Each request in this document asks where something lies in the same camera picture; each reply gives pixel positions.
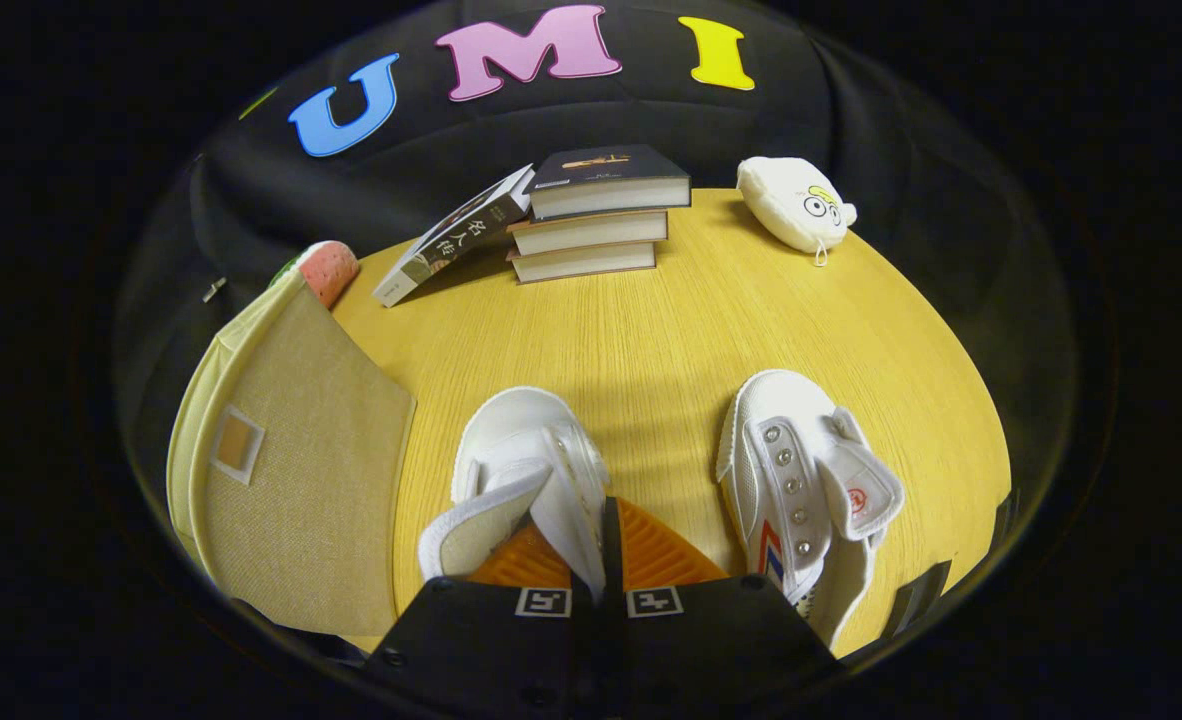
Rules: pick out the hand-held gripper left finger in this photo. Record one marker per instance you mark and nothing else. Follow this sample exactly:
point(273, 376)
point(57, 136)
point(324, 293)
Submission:
point(491, 640)

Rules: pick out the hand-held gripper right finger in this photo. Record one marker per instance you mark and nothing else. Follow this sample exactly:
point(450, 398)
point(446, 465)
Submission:
point(612, 550)

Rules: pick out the white canvas shoe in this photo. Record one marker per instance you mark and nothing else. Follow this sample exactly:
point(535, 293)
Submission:
point(781, 450)
point(521, 430)

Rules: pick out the beige fabric storage box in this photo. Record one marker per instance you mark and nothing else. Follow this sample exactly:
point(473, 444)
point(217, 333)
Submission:
point(301, 480)

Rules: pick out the brown cover thick book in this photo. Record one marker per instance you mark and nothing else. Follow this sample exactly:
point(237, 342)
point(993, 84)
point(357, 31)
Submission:
point(591, 232)
point(586, 263)

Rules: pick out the white cover book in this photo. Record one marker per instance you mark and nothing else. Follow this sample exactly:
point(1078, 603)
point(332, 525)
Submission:
point(451, 240)

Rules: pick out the black cover book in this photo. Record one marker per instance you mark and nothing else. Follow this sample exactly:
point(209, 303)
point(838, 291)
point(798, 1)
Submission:
point(601, 170)

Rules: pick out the white plush toy with eyes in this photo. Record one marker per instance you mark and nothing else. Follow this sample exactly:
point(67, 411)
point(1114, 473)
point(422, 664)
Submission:
point(791, 205)

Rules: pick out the watermelon slice plush toy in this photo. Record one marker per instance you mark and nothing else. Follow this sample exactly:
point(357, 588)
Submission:
point(329, 270)

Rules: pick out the silver clip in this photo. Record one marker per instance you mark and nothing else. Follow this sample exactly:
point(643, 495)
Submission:
point(214, 290)

